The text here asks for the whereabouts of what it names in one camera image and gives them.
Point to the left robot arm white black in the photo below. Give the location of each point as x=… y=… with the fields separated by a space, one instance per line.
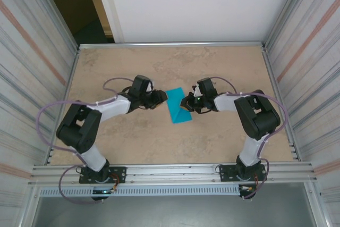
x=77 y=128

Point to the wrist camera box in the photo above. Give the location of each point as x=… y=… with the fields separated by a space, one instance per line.
x=140 y=84
x=205 y=86

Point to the small circuit board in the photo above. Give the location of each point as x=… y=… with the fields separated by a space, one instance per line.
x=102 y=191
x=245 y=188

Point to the aluminium table end rail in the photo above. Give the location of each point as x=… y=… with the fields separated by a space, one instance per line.
x=172 y=45

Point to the cream door frame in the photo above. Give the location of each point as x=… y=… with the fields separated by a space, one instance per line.
x=102 y=11

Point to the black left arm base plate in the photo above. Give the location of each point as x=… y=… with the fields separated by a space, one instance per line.
x=119 y=173

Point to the aluminium table side rail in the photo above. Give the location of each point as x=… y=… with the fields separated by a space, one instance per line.
x=267 y=65
x=74 y=65

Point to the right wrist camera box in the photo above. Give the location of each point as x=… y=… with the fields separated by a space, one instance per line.
x=205 y=86

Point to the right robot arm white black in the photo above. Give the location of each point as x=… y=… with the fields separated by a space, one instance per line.
x=257 y=118

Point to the turquoise cloth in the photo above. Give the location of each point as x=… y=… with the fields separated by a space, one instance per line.
x=178 y=112

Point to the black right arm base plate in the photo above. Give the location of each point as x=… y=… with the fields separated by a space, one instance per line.
x=225 y=172

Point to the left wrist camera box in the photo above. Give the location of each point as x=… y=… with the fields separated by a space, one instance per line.
x=140 y=84

